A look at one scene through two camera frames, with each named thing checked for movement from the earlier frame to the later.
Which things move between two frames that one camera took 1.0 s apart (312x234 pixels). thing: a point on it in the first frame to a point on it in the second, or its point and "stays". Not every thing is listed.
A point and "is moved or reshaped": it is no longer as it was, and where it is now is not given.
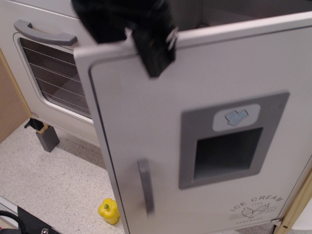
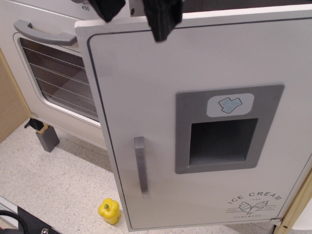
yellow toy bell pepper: [108, 210] stays
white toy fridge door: [218, 142] is moved or reshaped
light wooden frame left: [14, 109] stays
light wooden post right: [297, 207] stays
